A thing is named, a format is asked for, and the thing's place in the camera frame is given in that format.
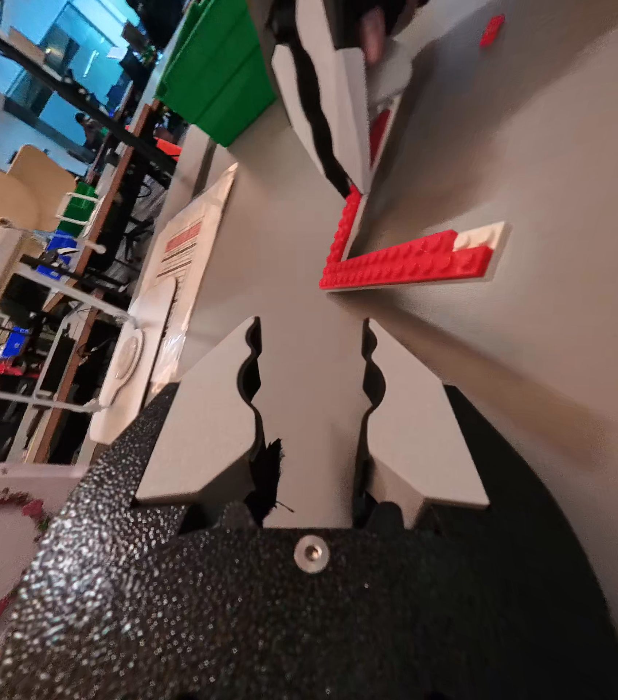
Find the green storage bin stack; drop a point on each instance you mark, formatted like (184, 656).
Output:
(82, 202)

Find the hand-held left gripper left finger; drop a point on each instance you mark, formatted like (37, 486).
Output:
(205, 432)

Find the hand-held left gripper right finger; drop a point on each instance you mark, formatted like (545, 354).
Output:
(418, 437)

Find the white plastic object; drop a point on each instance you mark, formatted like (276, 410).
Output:
(148, 306)

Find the person's right hand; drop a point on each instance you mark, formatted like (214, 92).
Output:
(374, 33)

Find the blue storage bin stack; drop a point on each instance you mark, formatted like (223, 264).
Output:
(60, 246)

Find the plain wooden panel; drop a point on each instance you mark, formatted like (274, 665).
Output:
(14, 202)

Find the black light stand pole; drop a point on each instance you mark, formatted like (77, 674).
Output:
(68, 90)

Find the green plastic bin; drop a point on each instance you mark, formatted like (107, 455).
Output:
(216, 71)

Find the red lego piece round top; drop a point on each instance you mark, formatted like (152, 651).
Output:
(492, 30)

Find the red and white lego assembly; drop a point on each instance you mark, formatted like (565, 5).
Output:
(396, 262)

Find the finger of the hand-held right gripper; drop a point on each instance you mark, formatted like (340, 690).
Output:
(287, 93)
(394, 76)

